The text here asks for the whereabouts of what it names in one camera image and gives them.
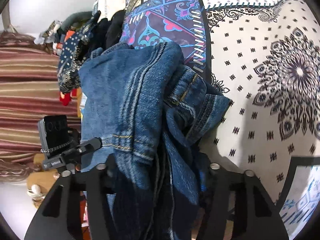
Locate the blue denim jacket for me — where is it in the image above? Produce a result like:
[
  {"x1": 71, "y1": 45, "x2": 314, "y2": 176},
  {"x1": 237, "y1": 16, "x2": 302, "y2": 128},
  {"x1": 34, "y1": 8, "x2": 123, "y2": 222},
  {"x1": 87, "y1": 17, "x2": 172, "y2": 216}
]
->
[{"x1": 79, "y1": 42, "x2": 229, "y2": 239}]

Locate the wooden lap desk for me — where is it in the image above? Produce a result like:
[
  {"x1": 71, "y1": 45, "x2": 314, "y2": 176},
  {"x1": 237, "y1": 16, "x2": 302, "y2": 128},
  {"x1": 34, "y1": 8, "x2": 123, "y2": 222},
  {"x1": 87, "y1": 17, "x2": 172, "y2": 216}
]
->
[{"x1": 27, "y1": 153, "x2": 58, "y2": 194}]

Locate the red flower plush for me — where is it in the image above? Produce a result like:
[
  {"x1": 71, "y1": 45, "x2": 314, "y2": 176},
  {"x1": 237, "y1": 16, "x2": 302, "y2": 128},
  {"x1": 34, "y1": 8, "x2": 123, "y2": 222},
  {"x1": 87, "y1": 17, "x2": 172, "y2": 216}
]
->
[{"x1": 59, "y1": 89, "x2": 77, "y2": 106}]

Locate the striped red curtain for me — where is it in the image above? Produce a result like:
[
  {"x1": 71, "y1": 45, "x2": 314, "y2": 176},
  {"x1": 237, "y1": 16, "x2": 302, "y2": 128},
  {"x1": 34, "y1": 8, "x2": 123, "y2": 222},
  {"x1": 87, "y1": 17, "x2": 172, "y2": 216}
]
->
[{"x1": 1, "y1": 31, "x2": 80, "y2": 183}]

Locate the navy patterned folded cloth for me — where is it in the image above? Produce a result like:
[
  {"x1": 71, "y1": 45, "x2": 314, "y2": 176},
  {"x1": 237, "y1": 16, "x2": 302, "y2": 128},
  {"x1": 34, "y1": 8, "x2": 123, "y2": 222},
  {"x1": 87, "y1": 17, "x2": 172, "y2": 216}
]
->
[{"x1": 57, "y1": 11, "x2": 101, "y2": 94}]

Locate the black folded garment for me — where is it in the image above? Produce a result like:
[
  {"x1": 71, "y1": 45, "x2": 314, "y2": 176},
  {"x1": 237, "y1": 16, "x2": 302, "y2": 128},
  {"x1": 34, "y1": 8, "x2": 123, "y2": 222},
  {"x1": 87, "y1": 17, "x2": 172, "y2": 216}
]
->
[{"x1": 96, "y1": 10, "x2": 126, "y2": 49}]

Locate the blue patchwork bedspread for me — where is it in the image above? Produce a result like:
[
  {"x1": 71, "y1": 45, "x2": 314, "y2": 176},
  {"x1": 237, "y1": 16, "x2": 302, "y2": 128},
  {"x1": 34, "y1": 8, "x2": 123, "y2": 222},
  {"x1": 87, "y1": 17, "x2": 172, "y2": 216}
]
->
[{"x1": 92, "y1": 0, "x2": 320, "y2": 233}]

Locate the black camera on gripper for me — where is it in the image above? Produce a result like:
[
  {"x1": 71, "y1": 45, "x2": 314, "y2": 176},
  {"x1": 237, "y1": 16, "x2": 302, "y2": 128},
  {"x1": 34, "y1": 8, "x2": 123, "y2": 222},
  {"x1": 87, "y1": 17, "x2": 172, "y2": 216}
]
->
[{"x1": 37, "y1": 115, "x2": 71, "y2": 159}]

